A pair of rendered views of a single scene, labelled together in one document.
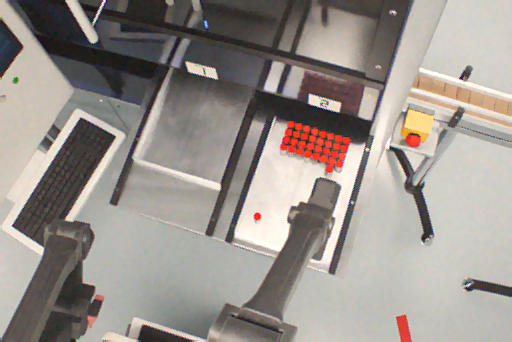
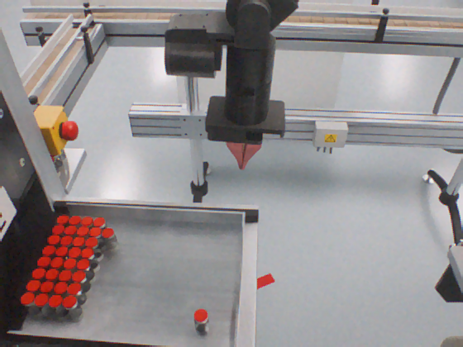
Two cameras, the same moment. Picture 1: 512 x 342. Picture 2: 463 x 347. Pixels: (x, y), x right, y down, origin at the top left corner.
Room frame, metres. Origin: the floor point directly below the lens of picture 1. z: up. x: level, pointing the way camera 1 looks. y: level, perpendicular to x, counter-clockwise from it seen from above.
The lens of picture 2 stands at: (0.46, 0.29, 1.50)
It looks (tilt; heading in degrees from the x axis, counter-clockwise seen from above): 43 degrees down; 244
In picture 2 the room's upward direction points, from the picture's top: straight up
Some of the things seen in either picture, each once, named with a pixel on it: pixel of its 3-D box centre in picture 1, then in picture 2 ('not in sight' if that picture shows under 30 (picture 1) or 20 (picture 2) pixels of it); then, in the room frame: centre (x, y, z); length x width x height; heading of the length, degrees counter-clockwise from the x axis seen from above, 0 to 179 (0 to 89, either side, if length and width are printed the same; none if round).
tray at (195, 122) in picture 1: (196, 117); not in sight; (0.69, 0.11, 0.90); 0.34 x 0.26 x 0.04; 151
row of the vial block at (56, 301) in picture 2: (313, 150); (75, 265); (0.52, -0.18, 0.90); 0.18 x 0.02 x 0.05; 60
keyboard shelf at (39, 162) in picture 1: (53, 175); not in sight; (0.65, 0.59, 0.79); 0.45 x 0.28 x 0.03; 139
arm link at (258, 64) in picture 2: not in sight; (245, 57); (0.24, -0.11, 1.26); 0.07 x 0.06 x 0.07; 149
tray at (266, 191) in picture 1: (301, 188); (140, 272); (0.42, -0.13, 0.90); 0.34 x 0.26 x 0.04; 150
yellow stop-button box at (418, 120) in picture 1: (417, 123); (45, 130); (0.50, -0.46, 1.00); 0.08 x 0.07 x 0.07; 150
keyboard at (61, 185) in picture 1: (62, 180); not in sight; (0.62, 0.56, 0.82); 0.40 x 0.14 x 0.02; 139
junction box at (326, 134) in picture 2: not in sight; (330, 134); (-0.43, -0.67, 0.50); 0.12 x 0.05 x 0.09; 150
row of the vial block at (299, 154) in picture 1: (311, 158); (88, 266); (0.50, -0.17, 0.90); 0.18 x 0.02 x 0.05; 60
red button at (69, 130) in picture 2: (413, 139); (67, 130); (0.46, -0.43, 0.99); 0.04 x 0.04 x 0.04; 60
